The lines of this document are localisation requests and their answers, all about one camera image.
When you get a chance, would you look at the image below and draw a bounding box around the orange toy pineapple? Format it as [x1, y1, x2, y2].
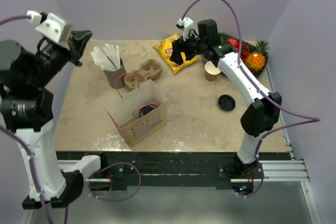
[245, 40, 269, 72]

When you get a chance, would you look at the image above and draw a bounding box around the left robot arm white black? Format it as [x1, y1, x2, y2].
[1, 30, 109, 209]

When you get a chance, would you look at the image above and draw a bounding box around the paper bag pink white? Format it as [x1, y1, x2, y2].
[106, 80, 168, 147]

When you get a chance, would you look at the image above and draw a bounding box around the dark green fruit tray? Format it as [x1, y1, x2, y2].
[201, 33, 269, 79]

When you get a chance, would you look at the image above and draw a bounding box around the grey straw holder cup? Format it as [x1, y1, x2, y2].
[103, 59, 126, 89]

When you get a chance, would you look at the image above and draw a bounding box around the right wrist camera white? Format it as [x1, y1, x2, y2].
[176, 17, 194, 41]

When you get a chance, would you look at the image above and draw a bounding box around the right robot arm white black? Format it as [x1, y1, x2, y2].
[170, 17, 282, 178]

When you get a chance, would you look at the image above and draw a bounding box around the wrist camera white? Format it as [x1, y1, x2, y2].
[176, 17, 194, 41]
[27, 10, 73, 50]

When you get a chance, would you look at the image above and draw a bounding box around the black coffee cup lid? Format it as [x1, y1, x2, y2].
[218, 94, 236, 112]

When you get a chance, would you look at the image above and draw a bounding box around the brown paper coffee cup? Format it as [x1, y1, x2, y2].
[204, 61, 221, 81]

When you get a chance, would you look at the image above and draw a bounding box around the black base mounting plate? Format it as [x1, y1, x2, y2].
[56, 151, 292, 192]

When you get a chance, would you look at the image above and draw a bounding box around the yellow Lays chips bag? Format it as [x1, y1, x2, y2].
[153, 33, 198, 74]

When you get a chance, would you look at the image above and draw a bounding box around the small red apple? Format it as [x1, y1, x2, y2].
[227, 38, 239, 51]

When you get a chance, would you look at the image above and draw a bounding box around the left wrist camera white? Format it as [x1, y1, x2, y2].
[27, 10, 73, 50]

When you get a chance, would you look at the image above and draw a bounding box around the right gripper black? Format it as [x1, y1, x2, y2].
[171, 28, 207, 65]

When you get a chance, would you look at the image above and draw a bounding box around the cardboard cup carrier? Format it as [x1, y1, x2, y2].
[124, 59, 162, 91]

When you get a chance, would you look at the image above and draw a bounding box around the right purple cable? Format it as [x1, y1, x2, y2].
[181, 0, 321, 198]

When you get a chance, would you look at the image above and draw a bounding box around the aluminium rail frame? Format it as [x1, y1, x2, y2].
[19, 119, 322, 224]

